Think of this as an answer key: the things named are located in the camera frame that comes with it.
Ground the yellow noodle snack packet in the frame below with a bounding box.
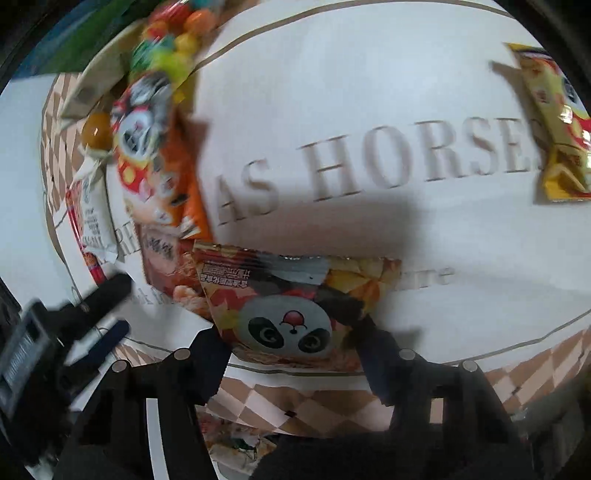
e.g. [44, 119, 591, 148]
[505, 42, 591, 215]

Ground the orange round candy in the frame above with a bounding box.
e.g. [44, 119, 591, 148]
[81, 113, 112, 151]

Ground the cardboard box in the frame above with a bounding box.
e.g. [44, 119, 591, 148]
[60, 21, 144, 121]

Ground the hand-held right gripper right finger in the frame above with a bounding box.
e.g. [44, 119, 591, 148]
[355, 318, 541, 480]

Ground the red snack packet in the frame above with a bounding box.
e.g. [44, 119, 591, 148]
[66, 191, 109, 284]

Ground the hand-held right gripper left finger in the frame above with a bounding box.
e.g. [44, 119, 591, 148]
[55, 325, 232, 480]

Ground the white cookie packet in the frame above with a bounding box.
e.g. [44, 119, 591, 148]
[65, 171, 121, 264]

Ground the panda print snack packet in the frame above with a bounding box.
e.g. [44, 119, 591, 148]
[191, 240, 402, 372]

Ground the orange panda snack packet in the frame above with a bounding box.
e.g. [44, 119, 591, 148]
[108, 74, 215, 241]

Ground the brown snack packet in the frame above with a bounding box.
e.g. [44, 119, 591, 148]
[139, 222, 218, 319]

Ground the colourful candy ball bag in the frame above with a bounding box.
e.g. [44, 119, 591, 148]
[129, 0, 227, 93]

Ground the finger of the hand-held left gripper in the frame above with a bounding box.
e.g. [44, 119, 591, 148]
[60, 272, 134, 324]
[65, 320, 132, 372]

